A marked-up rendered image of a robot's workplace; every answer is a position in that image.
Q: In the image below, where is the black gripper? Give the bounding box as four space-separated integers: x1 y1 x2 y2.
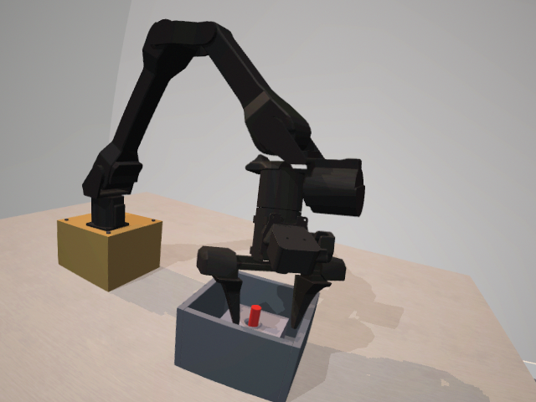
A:
197 208 346 329

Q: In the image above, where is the pale pink flat plate with hole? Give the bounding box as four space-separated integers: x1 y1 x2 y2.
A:
220 304 290 338

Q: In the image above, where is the red peg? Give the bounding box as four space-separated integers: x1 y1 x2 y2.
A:
248 305 261 327

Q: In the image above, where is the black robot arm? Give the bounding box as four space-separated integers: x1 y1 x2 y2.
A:
82 19 365 276

